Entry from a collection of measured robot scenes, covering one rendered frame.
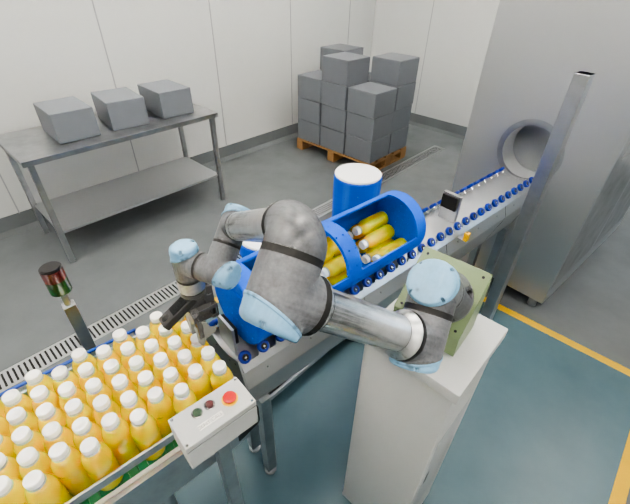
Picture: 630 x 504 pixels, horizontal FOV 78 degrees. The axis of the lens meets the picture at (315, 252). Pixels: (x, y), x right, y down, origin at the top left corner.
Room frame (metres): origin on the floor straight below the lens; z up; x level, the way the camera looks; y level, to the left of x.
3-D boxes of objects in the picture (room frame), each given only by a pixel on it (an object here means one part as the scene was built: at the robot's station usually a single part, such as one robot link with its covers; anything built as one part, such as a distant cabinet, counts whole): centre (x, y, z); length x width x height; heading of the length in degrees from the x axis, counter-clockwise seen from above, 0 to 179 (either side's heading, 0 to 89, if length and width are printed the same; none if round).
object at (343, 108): (4.94, -0.44, 0.59); 1.20 x 0.80 x 1.19; 47
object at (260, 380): (1.60, -0.49, 0.79); 2.17 x 0.29 x 0.34; 132
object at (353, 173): (2.12, -0.24, 1.03); 0.28 x 0.28 x 0.01
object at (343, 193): (2.12, -0.24, 0.59); 0.28 x 0.28 x 0.88
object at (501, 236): (2.20, -1.27, 0.31); 0.06 x 0.06 x 0.63; 42
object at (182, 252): (0.82, 0.34, 1.38); 0.09 x 0.08 x 0.11; 67
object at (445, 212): (1.79, -0.70, 1.00); 0.10 x 0.04 x 0.15; 42
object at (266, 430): (0.90, 0.20, 0.31); 0.06 x 0.06 x 0.63; 42
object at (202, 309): (0.82, 0.34, 1.22); 0.09 x 0.08 x 0.12; 132
